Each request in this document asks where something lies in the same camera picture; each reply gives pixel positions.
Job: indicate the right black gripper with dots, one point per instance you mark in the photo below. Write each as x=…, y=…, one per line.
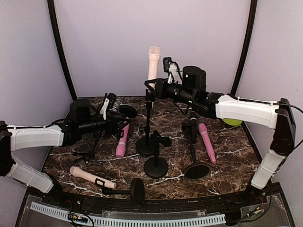
x=160, y=91

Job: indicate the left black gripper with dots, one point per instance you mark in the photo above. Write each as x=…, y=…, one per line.
x=114, y=128

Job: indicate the beige microphone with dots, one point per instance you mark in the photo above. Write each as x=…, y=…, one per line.
x=79, y=173
x=154, y=58

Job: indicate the black stand holding beige microphone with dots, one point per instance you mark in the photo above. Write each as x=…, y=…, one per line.
x=142, y=145

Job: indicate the black round-base desk stand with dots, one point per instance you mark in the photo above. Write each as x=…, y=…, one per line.
x=157, y=167

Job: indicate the large pink microphone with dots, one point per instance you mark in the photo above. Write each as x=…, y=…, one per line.
x=208, y=145

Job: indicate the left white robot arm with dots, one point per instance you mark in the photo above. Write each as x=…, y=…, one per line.
x=82, y=119

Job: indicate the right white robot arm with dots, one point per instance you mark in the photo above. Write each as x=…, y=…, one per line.
x=276, y=115

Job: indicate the purple glitter microphone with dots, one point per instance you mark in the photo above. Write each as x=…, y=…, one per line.
x=115, y=108

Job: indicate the small pink microphone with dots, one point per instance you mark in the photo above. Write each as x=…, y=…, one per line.
x=121, y=147

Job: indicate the black tripod stand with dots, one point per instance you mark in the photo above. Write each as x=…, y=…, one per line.
x=91, y=141

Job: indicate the black microphone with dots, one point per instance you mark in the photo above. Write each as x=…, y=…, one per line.
x=193, y=127

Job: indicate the black front stand lying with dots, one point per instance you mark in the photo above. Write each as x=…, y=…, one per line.
x=136, y=191

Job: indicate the black stand with black microphone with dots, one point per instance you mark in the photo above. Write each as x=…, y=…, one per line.
x=196, y=170

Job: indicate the green disc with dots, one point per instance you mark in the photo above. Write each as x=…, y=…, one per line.
x=232, y=122

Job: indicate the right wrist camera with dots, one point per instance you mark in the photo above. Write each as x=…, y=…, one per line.
x=172, y=69

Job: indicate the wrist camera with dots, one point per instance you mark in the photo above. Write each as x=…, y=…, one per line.
x=172, y=69
x=108, y=103

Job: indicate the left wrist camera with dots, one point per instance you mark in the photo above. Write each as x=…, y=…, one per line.
x=108, y=103

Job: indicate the grey cable duct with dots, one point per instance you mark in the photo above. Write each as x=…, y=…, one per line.
x=128, y=221

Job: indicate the right black frame post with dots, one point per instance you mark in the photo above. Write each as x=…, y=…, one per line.
x=245, y=47

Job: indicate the black frame post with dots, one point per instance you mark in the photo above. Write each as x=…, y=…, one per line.
x=60, y=50
x=245, y=47

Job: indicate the left black frame post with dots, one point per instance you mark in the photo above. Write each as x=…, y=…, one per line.
x=60, y=50

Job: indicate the black front rail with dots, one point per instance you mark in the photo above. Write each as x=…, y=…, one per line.
x=87, y=201

